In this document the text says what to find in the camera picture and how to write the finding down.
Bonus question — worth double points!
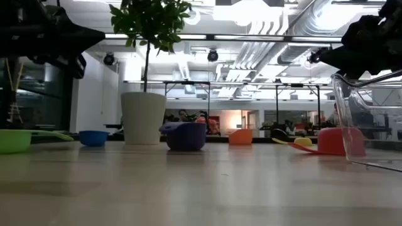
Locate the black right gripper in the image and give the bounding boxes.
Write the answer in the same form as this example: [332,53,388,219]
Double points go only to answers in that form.
[318,14,402,80]

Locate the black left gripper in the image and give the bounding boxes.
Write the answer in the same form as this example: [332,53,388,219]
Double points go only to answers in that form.
[18,0,106,79]

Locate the clear plastic basket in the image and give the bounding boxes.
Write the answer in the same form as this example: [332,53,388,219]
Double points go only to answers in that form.
[330,69,402,173]

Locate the red measuring cup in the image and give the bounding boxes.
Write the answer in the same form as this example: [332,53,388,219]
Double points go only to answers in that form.
[287,127,367,157]

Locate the yellow measuring cup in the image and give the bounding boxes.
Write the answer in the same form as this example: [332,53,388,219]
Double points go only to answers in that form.
[271,136,314,148]

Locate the blue measuring cup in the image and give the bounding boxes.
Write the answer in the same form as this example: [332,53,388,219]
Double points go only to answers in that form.
[79,130,111,148]

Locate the green measuring cup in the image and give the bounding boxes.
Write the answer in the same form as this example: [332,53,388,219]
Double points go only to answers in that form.
[0,129,75,155]

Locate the orange measuring cup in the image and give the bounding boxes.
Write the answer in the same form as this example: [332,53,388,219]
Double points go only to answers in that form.
[228,128,254,146]

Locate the purple measuring cup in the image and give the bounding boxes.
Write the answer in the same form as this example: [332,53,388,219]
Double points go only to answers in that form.
[159,121,207,152]

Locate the green leafy plant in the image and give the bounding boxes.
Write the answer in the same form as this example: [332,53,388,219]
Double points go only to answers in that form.
[109,0,193,94]

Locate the black metal rig frame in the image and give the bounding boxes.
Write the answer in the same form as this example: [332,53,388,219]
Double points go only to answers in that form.
[163,80,212,132]
[274,82,322,129]

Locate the yellow cable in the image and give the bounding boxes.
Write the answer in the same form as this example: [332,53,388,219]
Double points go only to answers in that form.
[4,58,25,125]

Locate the black table frame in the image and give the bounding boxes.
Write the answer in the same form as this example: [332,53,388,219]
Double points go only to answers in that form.
[31,133,320,146]

